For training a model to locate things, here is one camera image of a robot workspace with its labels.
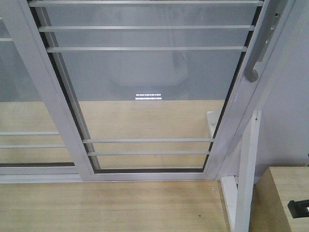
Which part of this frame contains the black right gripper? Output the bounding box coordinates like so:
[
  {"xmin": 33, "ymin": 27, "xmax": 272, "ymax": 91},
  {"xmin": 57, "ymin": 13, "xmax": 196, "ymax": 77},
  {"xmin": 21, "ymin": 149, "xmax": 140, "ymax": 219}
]
[{"xmin": 287, "ymin": 200, "xmax": 309, "ymax": 218}]

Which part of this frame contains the white framed sliding glass door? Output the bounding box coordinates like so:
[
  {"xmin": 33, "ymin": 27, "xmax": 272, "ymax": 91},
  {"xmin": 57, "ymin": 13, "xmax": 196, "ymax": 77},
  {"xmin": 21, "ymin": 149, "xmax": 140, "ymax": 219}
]
[{"xmin": 0, "ymin": 0, "xmax": 294, "ymax": 181}]

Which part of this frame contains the grey metal door handle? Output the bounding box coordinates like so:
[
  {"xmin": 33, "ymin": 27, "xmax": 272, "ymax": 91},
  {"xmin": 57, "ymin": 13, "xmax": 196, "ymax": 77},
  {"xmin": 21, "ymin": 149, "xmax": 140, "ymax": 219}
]
[{"xmin": 243, "ymin": 0, "xmax": 280, "ymax": 83}]

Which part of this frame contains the aluminium floor door track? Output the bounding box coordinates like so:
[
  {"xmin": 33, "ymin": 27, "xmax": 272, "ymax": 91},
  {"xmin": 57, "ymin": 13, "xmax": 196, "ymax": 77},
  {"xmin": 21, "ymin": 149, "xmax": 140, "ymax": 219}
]
[{"xmin": 0, "ymin": 166, "xmax": 85, "ymax": 184}]

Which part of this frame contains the fixed glass door panel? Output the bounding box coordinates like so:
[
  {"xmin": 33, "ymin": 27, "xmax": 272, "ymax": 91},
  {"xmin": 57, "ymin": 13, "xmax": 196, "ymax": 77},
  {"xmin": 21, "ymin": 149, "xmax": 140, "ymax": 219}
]
[{"xmin": 0, "ymin": 18, "xmax": 75, "ymax": 168}]

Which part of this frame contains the light wooden box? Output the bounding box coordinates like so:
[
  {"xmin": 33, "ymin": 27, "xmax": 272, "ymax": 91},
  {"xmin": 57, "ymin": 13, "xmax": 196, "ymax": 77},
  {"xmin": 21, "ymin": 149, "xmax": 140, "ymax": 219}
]
[{"xmin": 249, "ymin": 167, "xmax": 309, "ymax": 232}]

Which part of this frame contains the light wooden base platform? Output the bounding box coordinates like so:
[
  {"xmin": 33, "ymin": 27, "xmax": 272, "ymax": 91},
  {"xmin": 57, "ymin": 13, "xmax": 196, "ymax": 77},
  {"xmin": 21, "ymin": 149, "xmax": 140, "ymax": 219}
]
[{"xmin": 0, "ymin": 100, "xmax": 232, "ymax": 232}]

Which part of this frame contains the white triangular support bracket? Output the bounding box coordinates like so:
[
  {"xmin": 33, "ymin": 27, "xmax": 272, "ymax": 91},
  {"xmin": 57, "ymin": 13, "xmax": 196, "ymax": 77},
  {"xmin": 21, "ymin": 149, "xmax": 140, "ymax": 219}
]
[{"xmin": 219, "ymin": 110, "xmax": 262, "ymax": 232}]

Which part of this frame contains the white door frame post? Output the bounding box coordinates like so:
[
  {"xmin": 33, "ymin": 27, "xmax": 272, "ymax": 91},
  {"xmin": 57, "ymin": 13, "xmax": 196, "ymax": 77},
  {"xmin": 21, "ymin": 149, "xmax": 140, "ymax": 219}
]
[{"xmin": 215, "ymin": 0, "xmax": 309, "ymax": 177}]

